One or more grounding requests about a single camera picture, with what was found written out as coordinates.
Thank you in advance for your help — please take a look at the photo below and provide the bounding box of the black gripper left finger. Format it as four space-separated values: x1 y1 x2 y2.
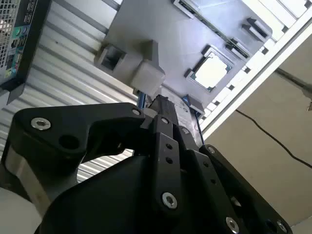
4 96 183 221

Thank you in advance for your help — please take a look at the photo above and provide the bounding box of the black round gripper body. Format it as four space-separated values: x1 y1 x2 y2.
40 155 213 234

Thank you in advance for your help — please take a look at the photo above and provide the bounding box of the hard disk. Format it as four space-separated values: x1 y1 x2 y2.
137 94 207 147

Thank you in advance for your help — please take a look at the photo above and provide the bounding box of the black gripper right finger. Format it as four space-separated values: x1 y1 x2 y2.
168 97 293 234

